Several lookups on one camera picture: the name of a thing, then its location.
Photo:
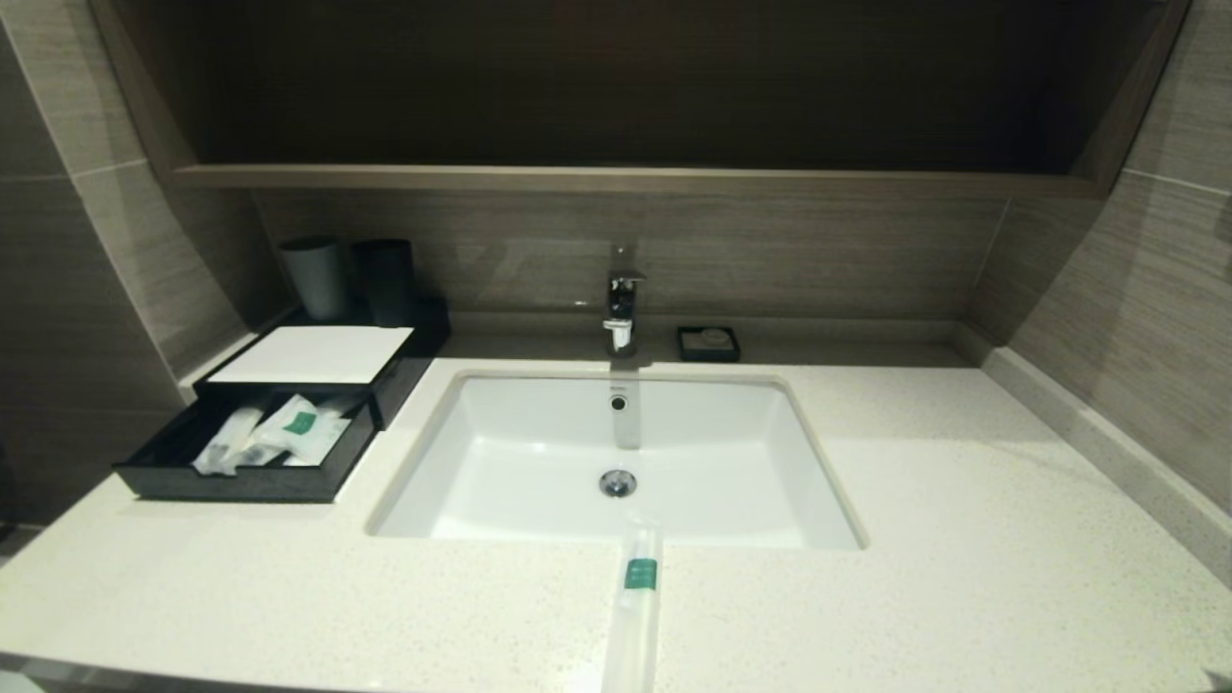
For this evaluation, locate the dark tumbler cup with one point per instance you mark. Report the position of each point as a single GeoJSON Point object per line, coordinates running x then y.
{"type": "Point", "coordinates": [387, 284]}

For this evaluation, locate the long green label packet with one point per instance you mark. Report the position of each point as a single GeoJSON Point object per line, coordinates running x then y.
{"type": "Point", "coordinates": [635, 626]}

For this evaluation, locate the long plain frosted packet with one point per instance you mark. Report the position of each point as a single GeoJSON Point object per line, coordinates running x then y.
{"type": "Point", "coordinates": [339, 412]}

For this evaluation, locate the long dental kit packet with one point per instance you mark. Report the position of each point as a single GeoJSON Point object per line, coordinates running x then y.
{"type": "Point", "coordinates": [226, 445]}

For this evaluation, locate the black glossy drawer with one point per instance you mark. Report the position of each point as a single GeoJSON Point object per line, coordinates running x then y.
{"type": "Point", "coordinates": [173, 481]}

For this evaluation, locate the black box white ribbed top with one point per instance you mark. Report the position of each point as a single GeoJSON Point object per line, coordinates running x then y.
{"type": "Point", "coordinates": [318, 354]}

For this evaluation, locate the chrome faucet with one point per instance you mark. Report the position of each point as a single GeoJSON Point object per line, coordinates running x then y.
{"type": "Point", "coordinates": [622, 303]}

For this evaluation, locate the black soap dish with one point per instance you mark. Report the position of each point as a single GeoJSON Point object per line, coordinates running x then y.
{"type": "Point", "coordinates": [685, 346]}

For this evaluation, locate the round beige soap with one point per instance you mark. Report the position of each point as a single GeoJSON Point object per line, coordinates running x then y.
{"type": "Point", "coordinates": [713, 338]}

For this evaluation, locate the white sink basin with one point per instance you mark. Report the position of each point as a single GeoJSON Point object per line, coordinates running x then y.
{"type": "Point", "coordinates": [539, 452]}

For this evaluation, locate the chrome sink drain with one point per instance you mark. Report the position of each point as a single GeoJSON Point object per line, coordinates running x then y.
{"type": "Point", "coordinates": [618, 481]}

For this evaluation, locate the small green label packet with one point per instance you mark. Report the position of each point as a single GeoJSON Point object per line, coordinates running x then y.
{"type": "Point", "coordinates": [329, 450]}

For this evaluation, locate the grey cup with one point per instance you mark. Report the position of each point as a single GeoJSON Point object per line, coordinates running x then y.
{"type": "Point", "coordinates": [318, 279]}

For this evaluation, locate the wooden wall shelf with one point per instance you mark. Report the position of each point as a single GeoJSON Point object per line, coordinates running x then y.
{"type": "Point", "coordinates": [616, 180]}

